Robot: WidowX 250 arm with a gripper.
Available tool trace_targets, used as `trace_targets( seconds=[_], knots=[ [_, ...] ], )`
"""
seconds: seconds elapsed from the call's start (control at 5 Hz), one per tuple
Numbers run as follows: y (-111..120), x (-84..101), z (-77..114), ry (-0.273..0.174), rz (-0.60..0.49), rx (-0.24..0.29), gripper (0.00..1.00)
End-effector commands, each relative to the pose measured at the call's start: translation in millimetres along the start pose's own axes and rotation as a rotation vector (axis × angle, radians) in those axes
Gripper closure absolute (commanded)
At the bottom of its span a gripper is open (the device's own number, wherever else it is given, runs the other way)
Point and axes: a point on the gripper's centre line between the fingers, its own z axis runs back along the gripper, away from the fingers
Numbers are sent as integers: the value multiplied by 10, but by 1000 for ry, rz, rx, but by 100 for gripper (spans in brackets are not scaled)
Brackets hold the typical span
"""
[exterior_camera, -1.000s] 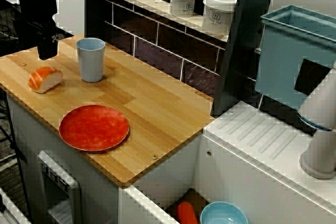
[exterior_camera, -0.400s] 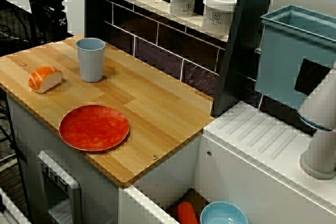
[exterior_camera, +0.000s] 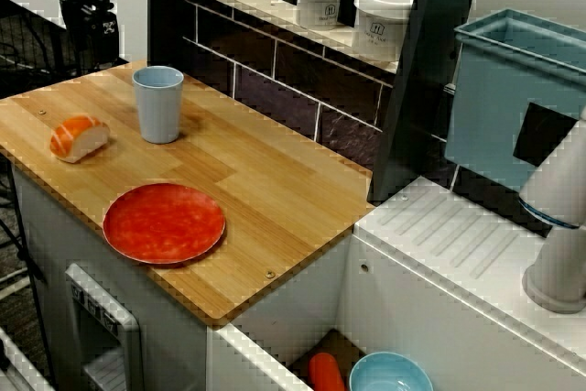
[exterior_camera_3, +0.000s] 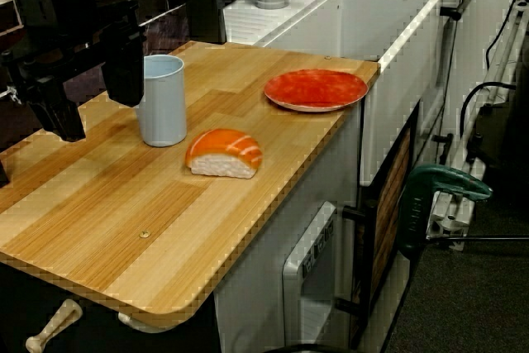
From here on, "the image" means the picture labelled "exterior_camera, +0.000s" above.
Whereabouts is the light blue bowl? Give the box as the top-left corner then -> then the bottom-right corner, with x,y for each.
349,351 -> 434,391

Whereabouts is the grey curved faucet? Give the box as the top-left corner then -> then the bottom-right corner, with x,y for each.
518,106 -> 586,314

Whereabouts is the black tiled shelf hutch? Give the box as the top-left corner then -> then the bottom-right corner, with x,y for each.
146,0 -> 484,204

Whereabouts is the aluminium frame rail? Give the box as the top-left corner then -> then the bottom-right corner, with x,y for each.
0,326 -> 56,391

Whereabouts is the grey toy dispenser panel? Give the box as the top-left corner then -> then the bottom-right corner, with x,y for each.
63,262 -> 143,391

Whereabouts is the orange toy carrot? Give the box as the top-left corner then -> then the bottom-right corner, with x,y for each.
309,353 -> 345,391

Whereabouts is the black square patch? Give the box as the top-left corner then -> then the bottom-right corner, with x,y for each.
512,102 -> 578,168

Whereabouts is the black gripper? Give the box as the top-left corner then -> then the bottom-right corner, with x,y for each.
84,8 -> 123,71

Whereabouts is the white toy kitchen unit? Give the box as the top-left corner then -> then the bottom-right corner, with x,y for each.
8,152 -> 586,391

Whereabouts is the red round plate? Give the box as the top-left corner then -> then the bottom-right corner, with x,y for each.
102,183 -> 227,266

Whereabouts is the salmon nigiri sushi toy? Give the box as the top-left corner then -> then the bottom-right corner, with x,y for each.
49,114 -> 112,164

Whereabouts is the teal plastic bin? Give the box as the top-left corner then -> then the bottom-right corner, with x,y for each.
446,8 -> 586,193

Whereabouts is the light blue plastic cup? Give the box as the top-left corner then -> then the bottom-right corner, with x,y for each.
132,65 -> 185,145

